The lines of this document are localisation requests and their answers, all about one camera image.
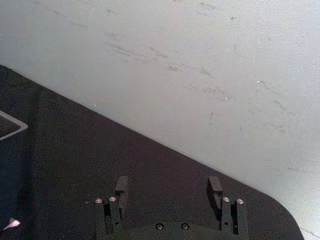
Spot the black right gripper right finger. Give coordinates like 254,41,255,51
206,176,249,240

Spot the small white plastic piece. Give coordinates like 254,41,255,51
2,217,21,231

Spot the black table cloth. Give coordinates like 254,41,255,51
0,64,305,240

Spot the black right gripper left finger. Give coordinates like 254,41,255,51
94,175,129,240

